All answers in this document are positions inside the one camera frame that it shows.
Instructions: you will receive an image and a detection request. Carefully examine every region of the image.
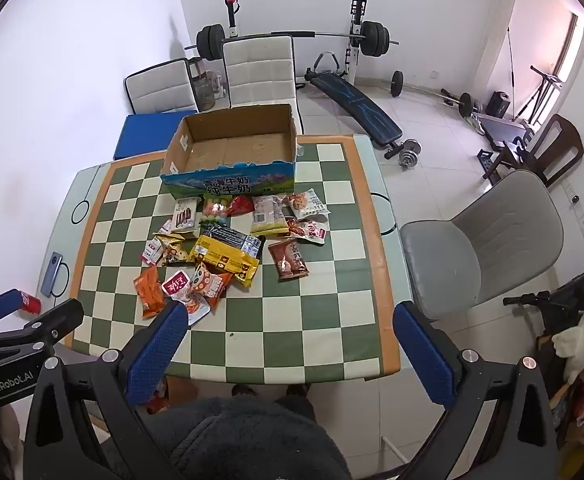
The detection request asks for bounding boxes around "black folding stand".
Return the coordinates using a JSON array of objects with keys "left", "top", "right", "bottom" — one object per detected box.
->
[{"left": 514, "top": 65, "right": 568, "bottom": 126}]

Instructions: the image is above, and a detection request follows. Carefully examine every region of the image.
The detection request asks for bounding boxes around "black snack packet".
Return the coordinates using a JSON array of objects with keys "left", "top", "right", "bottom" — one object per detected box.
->
[{"left": 199, "top": 224, "right": 264, "bottom": 256}]

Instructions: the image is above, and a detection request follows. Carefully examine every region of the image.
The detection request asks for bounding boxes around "colourful candy bag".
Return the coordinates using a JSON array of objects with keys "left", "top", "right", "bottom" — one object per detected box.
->
[{"left": 199, "top": 195, "right": 233, "bottom": 226}]

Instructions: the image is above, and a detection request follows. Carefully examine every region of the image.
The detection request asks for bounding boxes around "black and blue sit-up bench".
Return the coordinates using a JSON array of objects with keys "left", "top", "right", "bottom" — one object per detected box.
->
[{"left": 304, "top": 52, "right": 405, "bottom": 161}]

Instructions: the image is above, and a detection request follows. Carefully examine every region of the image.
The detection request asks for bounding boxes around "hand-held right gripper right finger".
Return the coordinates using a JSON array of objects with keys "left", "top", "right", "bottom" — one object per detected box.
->
[{"left": 392, "top": 301, "right": 560, "bottom": 480}]

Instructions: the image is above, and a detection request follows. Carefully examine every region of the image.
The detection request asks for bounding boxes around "plain red snack packet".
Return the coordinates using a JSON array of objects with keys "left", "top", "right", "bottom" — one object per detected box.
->
[{"left": 228, "top": 194, "right": 255, "bottom": 217}]

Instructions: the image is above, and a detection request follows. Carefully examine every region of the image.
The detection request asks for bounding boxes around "white packet with red label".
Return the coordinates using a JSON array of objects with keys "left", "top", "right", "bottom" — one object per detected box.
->
[{"left": 161, "top": 269, "right": 212, "bottom": 323}]

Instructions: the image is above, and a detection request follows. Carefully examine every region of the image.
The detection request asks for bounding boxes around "large yellow snack packet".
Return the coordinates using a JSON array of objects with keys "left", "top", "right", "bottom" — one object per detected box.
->
[{"left": 188, "top": 235, "right": 260, "bottom": 289}]

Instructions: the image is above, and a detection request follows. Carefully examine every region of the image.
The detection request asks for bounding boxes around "long barbell with black plates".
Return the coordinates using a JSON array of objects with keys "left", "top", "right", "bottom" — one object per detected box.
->
[{"left": 184, "top": 20, "right": 400, "bottom": 61}]

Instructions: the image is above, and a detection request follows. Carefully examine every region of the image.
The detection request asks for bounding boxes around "orange packet with panda face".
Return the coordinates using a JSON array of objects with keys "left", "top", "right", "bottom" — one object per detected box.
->
[{"left": 189, "top": 262, "right": 235, "bottom": 311}]

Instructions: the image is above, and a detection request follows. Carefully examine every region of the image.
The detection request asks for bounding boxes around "blue grey phone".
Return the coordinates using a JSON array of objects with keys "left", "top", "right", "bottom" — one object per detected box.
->
[{"left": 39, "top": 251, "right": 65, "bottom": 298}]

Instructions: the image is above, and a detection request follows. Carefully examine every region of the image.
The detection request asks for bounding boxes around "black workout bench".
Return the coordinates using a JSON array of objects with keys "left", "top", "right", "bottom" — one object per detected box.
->
[{"left": 472, "top": 112, "right": 538, "bottom": 181}]

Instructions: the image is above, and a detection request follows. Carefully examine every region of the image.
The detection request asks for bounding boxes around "window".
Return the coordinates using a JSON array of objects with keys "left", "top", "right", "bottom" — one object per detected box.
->
[{"left": 547, "top": 10, "right": 580, "bottom": 86}]

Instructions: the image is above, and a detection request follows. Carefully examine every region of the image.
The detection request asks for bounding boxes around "red and white barcode packet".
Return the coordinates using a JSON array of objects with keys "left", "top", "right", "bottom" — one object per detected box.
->
[{"left": 140, "top": 236, "right": 168, "bottom": 267}]

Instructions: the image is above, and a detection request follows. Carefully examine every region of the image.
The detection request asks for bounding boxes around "white plush goose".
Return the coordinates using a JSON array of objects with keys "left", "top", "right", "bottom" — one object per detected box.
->
[{"left": 552, "top": 270, "right": 584, "bottom": 386}]

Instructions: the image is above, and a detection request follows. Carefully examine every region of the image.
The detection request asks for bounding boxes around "grey office chair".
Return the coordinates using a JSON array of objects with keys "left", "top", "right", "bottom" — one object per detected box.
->
[{"left": 399, "top": 170, "right": 565, "bottom": 321}]

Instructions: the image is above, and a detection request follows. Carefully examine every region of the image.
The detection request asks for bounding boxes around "black speaker box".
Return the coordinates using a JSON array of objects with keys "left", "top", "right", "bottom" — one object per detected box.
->
[{"left": 487, "top": 91, "right": 510, "bottom": 117}]

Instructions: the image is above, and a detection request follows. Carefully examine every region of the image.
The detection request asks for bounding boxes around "red chicken snack packet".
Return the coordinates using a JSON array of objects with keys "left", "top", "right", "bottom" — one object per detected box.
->
[{"left": 287, "top": 217, "right": 329, "bottom": 246}]

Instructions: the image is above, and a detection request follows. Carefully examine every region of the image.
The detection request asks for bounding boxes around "chrome dumbbell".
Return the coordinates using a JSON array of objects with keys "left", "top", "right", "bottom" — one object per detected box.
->
[{"left": 396, "top": 139, "right": 423, "bottom": 168}]

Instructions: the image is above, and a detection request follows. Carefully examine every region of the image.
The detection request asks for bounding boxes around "short barbell with black plates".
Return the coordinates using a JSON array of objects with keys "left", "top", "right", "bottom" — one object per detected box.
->
[{"left": 382, "top": 71, "right": 483, "bottom": 118}]

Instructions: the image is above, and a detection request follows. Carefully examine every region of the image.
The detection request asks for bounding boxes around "person's dark fleece clothing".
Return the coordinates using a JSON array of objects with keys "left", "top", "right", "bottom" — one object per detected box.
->
[{"left": 142, "top": 396, "right": 353, "bottom": 480}]

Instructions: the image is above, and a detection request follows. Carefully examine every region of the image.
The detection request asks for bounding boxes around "white cookie packet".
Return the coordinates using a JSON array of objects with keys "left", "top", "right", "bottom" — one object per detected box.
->
[{"left": 283, "top": 188, "right": 332, "bottom": 221}]

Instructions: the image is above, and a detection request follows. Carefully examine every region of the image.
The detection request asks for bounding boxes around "red can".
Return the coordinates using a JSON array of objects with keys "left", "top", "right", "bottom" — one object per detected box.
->
[{"left": 19, "top": 290, "right": 43, "bottom": 316}]

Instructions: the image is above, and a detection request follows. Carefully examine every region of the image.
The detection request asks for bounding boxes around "orange snack packet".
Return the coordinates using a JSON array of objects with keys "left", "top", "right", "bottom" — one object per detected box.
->
[{"left": 133, "top": 266, "right": 167, "bottom": 319}]

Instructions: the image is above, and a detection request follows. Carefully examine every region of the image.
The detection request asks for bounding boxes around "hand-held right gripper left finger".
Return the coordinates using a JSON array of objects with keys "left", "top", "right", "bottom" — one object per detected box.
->
[{"left": 22, "top": 301, "right": 190, "bottom": 480}]

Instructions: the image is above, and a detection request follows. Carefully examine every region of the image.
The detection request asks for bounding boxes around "white packet with brown sausages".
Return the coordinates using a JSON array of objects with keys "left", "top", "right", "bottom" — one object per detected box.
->
[{"left": 171, "top": 196, "right": 200, "bottom": 233}]

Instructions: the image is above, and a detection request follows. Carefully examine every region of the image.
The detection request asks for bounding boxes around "blue folded mat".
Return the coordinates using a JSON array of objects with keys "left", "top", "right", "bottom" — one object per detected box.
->
[{"left": 113, "top": 110, "right": 199, "bottom": 161}]

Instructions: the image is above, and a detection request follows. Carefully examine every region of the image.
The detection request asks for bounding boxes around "dark wooden chair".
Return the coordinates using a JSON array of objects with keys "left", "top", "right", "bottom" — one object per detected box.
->
[{"left": 502, "top": 114, "right": 584, "bottom": 186}]

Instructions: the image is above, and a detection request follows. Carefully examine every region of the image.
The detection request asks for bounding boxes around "printed blue cardboard box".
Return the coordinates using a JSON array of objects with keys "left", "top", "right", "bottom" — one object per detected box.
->
[{"left": 160, "top": 104, "right": 298, "bottom": 198}]

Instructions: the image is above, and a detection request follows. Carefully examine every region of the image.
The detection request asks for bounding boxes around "white barbell rack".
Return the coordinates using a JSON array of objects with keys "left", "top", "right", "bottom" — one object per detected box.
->
[{"left": 222, "top": 0, "right": 370, "bottom": 86}]

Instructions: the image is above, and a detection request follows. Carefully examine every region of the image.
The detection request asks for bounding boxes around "yellow and brown snack packet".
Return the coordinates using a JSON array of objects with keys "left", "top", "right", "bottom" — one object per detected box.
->
[{"left": 158, "top": 230, "right": 198, "bottom": 266}]

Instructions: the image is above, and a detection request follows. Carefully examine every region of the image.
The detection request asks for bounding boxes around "tall white padded chair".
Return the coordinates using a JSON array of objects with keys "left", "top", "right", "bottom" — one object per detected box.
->
[{"left": 222, "top": 35, "right": 305, "bottom": 136}]

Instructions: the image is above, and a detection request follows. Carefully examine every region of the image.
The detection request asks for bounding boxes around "white chair with black frame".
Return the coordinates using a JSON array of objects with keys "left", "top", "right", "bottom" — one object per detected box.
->
[{"left": 124, "top": 58, "right": 200, "bottom": 116}]

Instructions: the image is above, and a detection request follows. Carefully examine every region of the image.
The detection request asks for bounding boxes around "yellow and white snack packet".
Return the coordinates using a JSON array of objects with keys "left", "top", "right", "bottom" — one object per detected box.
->
[{"left": 249, "top": 195, "right": 289, "bottom": 237}]

